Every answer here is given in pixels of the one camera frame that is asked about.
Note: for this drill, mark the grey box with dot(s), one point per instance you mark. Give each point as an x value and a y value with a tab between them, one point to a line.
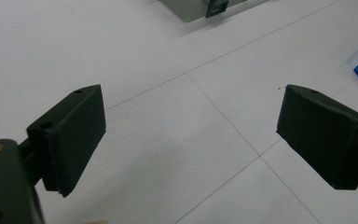
188	8

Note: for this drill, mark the black clip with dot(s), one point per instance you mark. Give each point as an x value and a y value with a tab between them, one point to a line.
216	7

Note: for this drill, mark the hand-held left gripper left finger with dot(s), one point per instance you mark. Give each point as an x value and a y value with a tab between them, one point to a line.
71	137

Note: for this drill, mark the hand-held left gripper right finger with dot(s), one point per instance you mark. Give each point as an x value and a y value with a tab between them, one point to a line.
323	140

